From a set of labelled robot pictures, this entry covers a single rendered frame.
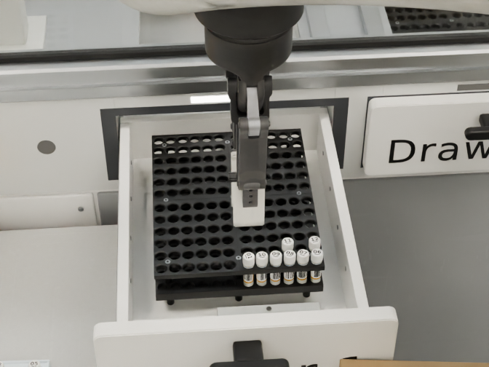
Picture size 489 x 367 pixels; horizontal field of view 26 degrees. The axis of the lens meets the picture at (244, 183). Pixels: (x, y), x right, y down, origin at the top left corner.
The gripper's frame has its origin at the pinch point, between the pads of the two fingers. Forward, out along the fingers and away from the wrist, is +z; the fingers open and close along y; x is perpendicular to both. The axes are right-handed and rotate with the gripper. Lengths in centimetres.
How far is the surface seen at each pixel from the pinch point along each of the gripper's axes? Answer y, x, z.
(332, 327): 11.1, 7.3, 8.1
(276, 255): 0.4, 3.0, 9.1
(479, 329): -22, 36, 52
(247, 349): 12.2, -0.9, 9.2
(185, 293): 1.3, -6.6, 13.4
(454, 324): -22, 32, 51
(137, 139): -24.2, -11.6, 13.7
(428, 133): -20.8, 23.5, 12.1
